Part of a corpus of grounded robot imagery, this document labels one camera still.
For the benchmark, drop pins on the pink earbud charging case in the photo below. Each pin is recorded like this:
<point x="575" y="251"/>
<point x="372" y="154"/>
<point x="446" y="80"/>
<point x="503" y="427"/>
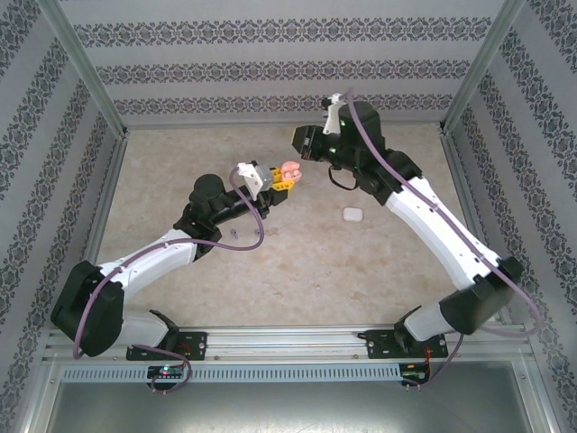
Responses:
<point x="292" y="170"/>

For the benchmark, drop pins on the white earbud charging case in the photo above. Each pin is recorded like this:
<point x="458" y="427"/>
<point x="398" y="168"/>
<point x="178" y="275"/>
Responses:
<point x="353" y="214"/>

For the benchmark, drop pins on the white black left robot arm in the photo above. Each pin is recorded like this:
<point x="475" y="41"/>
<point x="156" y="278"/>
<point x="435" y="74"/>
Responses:
<point x="153" y="255"/>

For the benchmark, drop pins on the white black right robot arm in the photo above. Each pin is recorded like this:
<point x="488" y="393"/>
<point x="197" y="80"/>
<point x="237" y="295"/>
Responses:
<point x="433" y="225"/>

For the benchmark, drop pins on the green controller board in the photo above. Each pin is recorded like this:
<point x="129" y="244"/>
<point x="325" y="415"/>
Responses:
<point x="167" y="371"/>
<point x="414" y="374"/>

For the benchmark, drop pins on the grey metal sheet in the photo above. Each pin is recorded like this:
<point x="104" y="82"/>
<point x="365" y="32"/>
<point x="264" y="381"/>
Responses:
<point x="288" y="410"/>

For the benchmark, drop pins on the aluminium wall bottom rail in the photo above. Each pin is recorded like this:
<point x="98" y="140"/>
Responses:
<point x="284" y="125"/>

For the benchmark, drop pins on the aluminium side rail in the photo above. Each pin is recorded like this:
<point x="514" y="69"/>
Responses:
<point x="100" y="225"/>
<point x="477" y="225"/>

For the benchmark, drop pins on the aluminium frame post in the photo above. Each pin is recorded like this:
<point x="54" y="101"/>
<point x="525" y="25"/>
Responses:
<point x="479" y="67"/>
<point x="85" y="67"/>

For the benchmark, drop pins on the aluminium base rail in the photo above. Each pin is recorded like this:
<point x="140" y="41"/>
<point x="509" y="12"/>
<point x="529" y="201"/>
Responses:
<point x="288" y="343"/>

